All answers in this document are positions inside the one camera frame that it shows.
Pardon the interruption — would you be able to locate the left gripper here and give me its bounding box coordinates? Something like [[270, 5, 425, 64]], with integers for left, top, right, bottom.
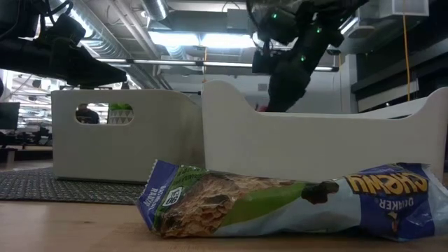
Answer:
[[48, 36, 127, 89]]

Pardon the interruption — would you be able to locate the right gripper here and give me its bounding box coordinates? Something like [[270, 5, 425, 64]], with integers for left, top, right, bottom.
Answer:
[[267, 45, 316, 113]]

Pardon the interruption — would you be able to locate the white bin with curved rim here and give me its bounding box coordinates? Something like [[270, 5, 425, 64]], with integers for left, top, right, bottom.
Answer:
[[201, 80, 448, 183]]

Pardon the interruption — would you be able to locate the white bin with handle hole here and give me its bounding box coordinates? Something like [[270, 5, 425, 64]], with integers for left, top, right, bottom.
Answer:
[[51, 89, 206, 184]]

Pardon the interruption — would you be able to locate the blue green granola bar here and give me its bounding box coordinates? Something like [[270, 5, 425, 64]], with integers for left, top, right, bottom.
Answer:
[[136, 160, 448, 242]]

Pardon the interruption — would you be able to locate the person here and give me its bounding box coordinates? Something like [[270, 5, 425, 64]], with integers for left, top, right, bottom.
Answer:
[[76, 103, 100, 125]]

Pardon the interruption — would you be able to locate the potted green succulent plant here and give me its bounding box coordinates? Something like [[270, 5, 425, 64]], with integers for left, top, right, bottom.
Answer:
[[107, 103, 134, 125]]

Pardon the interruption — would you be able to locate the long linear ceiling lamp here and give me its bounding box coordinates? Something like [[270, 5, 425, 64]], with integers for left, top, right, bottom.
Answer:
[[96, 57, 340, 73]]

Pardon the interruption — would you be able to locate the black monitor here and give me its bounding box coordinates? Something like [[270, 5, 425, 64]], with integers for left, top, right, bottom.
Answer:
[[0, 101, 21, 130]]

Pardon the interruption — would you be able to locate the distant wooden desk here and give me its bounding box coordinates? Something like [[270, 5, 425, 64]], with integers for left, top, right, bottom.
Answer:
[[0, 144, 53, 162]]

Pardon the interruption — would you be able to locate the dark woven placemat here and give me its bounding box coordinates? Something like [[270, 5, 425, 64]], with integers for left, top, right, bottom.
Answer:
[[0, 167, 146, 206]]

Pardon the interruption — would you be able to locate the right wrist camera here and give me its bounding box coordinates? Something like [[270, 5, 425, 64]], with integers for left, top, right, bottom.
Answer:
[[251, 48, 277, 74]]

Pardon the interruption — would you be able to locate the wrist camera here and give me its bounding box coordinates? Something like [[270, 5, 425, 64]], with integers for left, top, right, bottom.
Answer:
[[41, 13, 88, 45], [251, 48, 277, 74]]

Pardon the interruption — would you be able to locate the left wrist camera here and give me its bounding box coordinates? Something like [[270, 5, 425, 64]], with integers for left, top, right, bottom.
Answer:
[[41, 13, 88, 45]]

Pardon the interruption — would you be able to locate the silver round air duct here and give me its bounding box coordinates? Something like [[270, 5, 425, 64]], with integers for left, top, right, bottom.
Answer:
[[141, 0, 169, 21]]

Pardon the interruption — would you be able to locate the yellow cable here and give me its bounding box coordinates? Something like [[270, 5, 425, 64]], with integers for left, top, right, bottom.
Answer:
[[402, 13, 411, 102]]

